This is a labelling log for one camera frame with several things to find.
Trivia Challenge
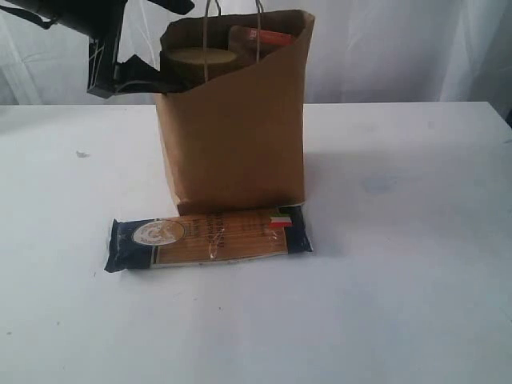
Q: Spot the spaghetti packet blue orange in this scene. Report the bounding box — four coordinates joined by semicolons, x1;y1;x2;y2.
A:
104;206;312;273

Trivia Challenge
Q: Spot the brown paper pouch orange label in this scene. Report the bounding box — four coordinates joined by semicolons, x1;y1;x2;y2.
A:
228;26;295;62

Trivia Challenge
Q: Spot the brown paper bag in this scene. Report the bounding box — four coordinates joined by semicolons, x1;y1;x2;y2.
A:
155;10;315;215

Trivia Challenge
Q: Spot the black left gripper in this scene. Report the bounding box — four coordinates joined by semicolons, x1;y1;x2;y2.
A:
51;0;196;99

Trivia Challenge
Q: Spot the small white paper scrap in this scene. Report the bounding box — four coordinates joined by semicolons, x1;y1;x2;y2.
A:
75;150;90;158

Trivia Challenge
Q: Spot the clear jar gold lid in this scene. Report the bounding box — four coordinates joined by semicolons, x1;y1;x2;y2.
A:
160;47;239;89

